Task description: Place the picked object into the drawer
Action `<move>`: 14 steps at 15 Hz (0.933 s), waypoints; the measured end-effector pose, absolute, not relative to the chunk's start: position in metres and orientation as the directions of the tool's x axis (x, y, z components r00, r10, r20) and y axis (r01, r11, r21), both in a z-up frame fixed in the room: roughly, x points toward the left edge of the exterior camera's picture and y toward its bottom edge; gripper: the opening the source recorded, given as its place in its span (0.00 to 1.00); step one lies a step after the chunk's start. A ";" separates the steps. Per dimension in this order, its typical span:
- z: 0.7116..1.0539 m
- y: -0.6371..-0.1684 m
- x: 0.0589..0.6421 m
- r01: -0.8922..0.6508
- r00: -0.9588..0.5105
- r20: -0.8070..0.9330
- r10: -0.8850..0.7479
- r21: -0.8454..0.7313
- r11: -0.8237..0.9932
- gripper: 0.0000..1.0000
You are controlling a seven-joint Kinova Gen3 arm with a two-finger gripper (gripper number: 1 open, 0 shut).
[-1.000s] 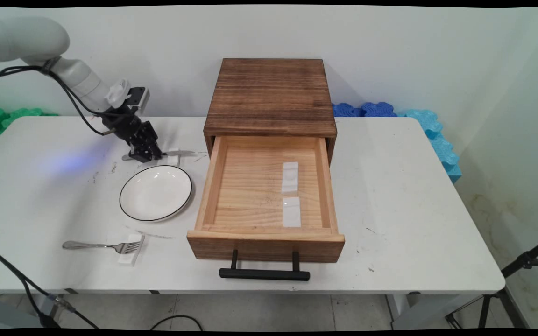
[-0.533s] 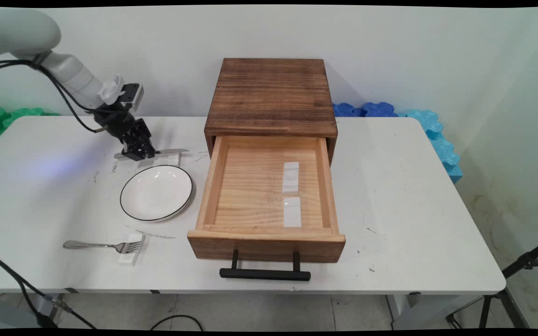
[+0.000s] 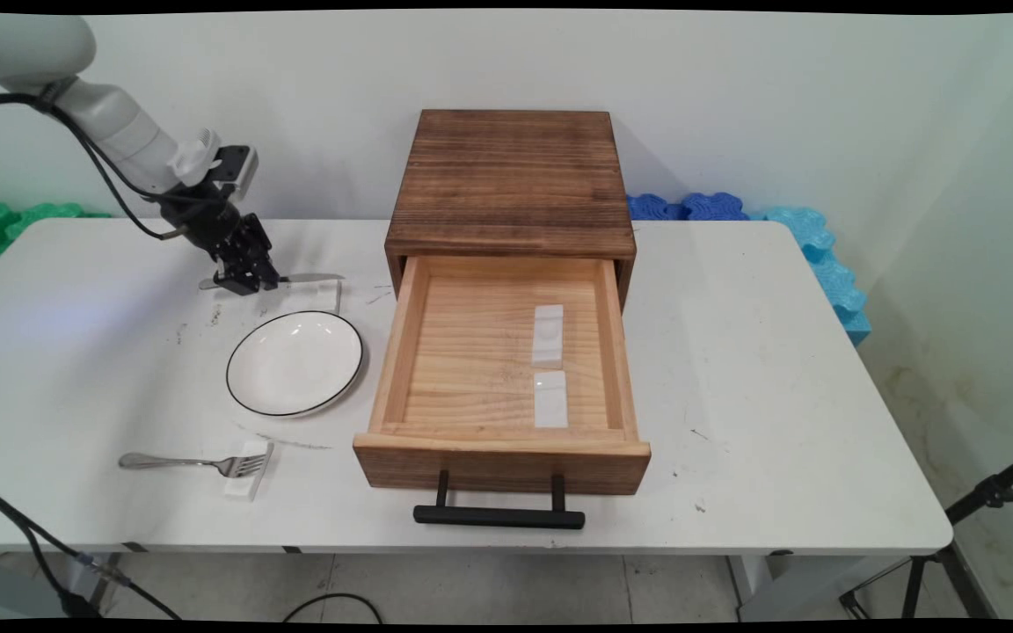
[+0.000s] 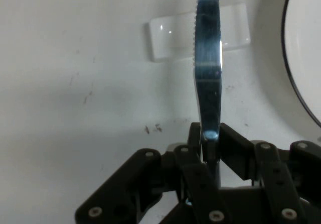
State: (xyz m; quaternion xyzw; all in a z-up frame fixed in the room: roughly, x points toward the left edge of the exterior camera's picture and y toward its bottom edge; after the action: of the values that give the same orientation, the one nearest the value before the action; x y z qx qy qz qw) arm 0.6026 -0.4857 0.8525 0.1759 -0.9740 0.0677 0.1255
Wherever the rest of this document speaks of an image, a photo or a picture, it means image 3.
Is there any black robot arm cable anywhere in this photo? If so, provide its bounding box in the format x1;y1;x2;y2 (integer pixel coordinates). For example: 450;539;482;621
0;91;193;242

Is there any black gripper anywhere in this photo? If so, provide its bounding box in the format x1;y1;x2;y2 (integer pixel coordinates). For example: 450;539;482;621
157;186;282;296

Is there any white plate black rim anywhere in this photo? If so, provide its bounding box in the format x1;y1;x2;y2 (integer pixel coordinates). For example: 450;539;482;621
226;309;366;418

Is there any silver table knife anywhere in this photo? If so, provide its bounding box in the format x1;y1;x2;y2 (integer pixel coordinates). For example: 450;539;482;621
198;273;346;292

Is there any black drawer handle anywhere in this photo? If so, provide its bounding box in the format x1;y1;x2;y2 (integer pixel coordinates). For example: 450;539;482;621
412;469;587;531

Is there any white table leg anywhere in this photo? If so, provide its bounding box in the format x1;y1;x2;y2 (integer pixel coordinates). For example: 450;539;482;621
65;551;125;616
725;553;916;622

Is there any flat white block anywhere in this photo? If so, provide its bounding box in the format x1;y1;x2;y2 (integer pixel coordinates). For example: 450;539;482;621
533;370;570;430

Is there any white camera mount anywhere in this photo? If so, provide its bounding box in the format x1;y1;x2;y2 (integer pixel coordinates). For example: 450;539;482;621
166;127;223;188

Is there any black tripod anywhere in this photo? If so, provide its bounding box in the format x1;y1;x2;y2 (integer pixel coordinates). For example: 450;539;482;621
838;443;1013;621

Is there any light blue foam mat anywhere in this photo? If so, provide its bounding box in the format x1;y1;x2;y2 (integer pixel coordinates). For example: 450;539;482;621
746;206;873;347

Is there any dark blue foam mat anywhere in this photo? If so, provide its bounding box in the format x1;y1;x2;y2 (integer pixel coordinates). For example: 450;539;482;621
626;192;750;222

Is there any black hanging cable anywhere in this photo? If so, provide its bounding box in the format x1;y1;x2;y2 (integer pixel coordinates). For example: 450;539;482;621
0;477;184;622

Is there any light wooden drawer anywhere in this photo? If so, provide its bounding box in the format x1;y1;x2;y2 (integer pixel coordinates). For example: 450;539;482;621
353;254;653;497

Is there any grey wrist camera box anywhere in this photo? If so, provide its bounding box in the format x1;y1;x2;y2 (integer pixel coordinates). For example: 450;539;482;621
211;144;259;201

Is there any white block with dent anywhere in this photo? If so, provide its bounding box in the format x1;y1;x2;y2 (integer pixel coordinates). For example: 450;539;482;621
530;303;566;370

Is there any silver fork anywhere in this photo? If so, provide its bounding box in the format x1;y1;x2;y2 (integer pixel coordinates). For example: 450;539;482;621
118;451;267;479

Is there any black floor cable loop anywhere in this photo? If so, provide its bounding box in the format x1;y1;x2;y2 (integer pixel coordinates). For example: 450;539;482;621
281;593;384;624

